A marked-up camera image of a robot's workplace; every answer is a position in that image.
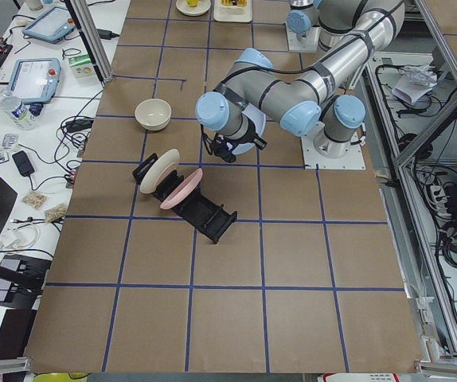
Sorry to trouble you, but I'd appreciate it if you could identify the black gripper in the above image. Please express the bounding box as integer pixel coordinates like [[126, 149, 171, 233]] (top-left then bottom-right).
[[222, 131, 252, 154]]

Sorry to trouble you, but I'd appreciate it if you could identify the blue plate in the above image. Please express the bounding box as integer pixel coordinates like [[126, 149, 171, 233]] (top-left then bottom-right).
[[229, 103, 267, 155]]

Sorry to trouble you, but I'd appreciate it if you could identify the yellow spiral bread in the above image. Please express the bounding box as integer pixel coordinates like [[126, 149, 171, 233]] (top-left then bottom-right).
[[221, 0, 248, 8]]

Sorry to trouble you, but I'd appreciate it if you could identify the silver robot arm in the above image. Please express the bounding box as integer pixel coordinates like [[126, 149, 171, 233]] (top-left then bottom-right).
[[286, 0, 322, 38], [195, 1, 405, 163]]

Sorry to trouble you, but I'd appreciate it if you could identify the pink plate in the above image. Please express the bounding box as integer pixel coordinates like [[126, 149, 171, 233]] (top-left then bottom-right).
[[160, 168, 203, 210]]

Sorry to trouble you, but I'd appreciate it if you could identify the cream plate in rack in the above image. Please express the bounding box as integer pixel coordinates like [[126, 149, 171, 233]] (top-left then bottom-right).
[[139, 148, 181, 194]]

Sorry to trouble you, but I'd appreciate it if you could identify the white round plate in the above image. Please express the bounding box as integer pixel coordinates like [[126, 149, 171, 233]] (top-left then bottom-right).
[[175, 0, 211, 17]]

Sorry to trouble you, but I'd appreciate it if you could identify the black dish rack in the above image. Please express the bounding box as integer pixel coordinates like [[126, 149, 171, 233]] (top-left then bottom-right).
[[132, 156, 237, 244]]

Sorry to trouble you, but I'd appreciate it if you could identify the cream bowl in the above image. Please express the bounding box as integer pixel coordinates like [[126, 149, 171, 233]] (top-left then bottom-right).
[[135, 99, 172, 131]]

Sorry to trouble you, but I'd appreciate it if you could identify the white rectangular tray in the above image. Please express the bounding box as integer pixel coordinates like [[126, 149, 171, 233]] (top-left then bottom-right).
[[213, 0, 252, 23]]

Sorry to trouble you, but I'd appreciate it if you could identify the black power adapter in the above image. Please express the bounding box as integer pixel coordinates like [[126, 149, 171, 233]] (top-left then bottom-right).
[[96, 29, 119, 40]]

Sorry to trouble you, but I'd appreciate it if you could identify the green white box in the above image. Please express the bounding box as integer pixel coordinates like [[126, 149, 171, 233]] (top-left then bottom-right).
[[68, 54, 96, 79]]

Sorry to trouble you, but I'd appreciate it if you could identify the near teach pendant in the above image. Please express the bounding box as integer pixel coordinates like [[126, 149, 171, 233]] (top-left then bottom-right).
[[8, 58, 61, 104]]

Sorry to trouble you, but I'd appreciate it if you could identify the teach pendant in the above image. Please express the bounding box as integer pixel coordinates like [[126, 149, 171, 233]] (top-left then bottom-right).
[[8, 58, 61, 104], [22, 6, 75, 44]]

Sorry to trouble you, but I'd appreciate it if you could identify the clear water bottle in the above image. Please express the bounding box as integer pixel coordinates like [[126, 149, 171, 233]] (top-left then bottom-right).
[[0, 88, 35, 131]]

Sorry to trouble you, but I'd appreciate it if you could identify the far teach pendant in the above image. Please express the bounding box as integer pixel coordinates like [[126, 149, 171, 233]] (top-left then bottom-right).
[[22, 6, 75, 44]]

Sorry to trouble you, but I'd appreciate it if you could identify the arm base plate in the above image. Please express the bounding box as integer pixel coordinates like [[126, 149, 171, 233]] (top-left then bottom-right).
[[286, 25, 321, 53], [301, 129, 366, 170]]

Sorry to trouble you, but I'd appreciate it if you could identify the aluminium frame post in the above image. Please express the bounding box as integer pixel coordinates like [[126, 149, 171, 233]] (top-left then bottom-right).
[[64, 0, 113, 84]]

